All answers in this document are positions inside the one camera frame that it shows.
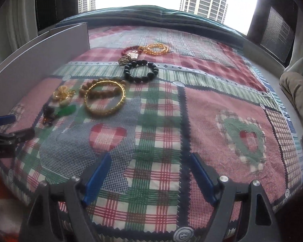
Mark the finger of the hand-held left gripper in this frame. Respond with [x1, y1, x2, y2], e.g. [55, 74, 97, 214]
[0, 114, 17, 131]
[0, 128, 36, 145]

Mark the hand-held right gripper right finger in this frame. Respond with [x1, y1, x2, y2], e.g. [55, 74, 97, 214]
[189, 152, 281, 242]

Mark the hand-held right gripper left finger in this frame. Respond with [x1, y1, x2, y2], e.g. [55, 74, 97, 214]
[19, 152, 113, 242]

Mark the green jade pendant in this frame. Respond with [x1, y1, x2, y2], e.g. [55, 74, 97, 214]
[56, 105, 76, 118]

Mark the gold rings cluster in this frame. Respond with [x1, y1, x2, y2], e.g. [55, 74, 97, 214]
[53, 86, 76, 106]

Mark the gold bangle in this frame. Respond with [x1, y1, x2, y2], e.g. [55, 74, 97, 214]
[84, 80, 127, 118]

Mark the wooden bead bracelet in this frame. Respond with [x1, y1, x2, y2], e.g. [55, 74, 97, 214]
[79, 77, 127, 97]

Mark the black bead bracelet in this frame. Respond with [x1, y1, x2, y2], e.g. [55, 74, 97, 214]
[124, 59, 159, 83]

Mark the red bead bracelet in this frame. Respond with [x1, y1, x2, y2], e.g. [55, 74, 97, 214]
[120, 45, 142, 57]

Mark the amber bead bracelet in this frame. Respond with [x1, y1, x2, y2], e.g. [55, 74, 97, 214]
[143, 43, 171, 55]

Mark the patchwork plaid quilt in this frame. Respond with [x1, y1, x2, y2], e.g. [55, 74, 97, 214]
[0, 26, 303, 242]

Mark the grey bed side panel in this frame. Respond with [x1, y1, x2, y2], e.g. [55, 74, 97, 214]
[0, 22, 91, 121]

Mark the beige cloth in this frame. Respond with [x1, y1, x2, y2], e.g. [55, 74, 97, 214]
[279, 72, 303, 142]

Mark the grey bed ledge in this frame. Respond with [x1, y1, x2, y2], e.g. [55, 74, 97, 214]
[242, 34, 303, 137]

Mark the twin tower building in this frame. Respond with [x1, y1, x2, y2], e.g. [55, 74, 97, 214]
[78, 0, 96, 13]

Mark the window insect screen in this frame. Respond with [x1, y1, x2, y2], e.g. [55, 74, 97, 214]
[260, 6, 296, 56]

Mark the teal folded blanket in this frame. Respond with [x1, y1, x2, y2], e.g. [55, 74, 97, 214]
[57, 5, 248, 37]

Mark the dark window frame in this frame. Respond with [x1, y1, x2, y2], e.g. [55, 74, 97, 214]
[35, 0, 79, 31]

